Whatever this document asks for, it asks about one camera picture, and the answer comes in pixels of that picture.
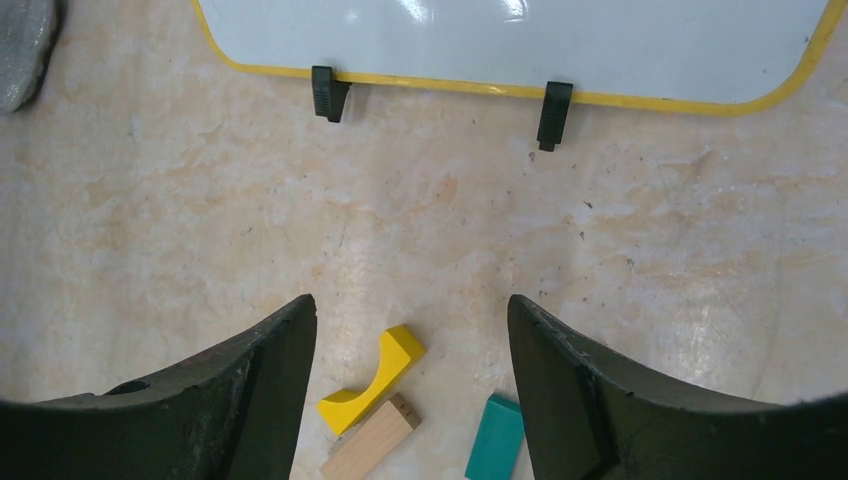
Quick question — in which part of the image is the black left stand foot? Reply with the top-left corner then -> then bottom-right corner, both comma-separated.
311,66 -> 352,123

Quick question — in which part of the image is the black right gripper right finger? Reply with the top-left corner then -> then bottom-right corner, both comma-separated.
507,294 -> 847,479

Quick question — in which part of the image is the black stand foot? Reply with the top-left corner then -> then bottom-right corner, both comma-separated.
311,66 -> 352,123
536,81 -> 574,152

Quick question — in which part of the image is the grey round eraser sponge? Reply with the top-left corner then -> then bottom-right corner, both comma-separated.
1,0 -> 66,115

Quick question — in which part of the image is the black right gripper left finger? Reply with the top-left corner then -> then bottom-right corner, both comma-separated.
1,295 -> 317,479

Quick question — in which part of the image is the yellow framed whiteboard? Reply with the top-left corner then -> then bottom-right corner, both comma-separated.
194,0 -> 846,116

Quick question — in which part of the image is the teal wooden block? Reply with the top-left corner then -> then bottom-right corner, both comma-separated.
464,394 -> 524,480

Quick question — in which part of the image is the black right stand foot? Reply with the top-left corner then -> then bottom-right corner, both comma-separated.
536,81 -> 574,152

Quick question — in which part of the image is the natural long wooden block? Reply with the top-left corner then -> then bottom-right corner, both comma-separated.
320,394 -> 421,479

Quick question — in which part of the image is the yellow arch wooden block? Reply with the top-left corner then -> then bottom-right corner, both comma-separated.
316,325 -> 426,435

